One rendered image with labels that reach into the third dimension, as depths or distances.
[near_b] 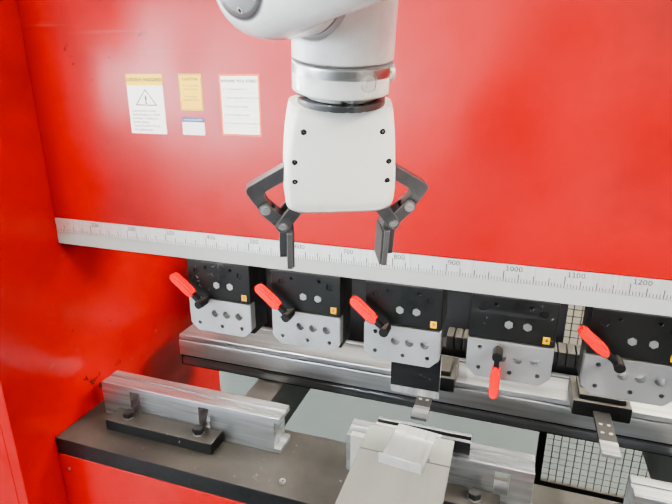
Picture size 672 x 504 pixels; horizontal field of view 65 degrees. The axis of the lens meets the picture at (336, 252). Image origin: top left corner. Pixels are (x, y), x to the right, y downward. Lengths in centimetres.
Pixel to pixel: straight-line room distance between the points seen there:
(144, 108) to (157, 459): 78
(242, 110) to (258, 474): 78
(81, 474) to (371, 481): 77
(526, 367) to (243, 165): 65
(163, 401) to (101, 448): 17
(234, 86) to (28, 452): 96
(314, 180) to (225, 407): 93
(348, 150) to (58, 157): 96
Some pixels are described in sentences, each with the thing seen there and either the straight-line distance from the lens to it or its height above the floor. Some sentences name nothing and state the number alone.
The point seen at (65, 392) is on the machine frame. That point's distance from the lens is 151.
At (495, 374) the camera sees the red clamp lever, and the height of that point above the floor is 121.
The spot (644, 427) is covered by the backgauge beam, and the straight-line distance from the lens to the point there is 145.
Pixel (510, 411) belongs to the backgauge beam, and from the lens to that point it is 143.
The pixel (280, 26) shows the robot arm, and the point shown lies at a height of 174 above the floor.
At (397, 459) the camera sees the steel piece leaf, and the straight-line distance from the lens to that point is 109.
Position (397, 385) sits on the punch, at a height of 110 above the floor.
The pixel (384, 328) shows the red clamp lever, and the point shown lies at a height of 126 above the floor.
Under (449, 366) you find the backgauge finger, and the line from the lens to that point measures 136.
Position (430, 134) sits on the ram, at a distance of 93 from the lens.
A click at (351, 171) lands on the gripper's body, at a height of 163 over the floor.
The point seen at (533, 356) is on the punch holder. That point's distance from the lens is 103.
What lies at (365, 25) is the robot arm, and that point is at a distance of 42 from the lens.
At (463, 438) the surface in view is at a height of 99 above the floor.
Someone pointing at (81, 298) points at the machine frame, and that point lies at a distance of 148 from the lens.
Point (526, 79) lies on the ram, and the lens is 92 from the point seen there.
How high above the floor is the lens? 171
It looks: 18 degrees down
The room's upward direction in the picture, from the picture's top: straight up
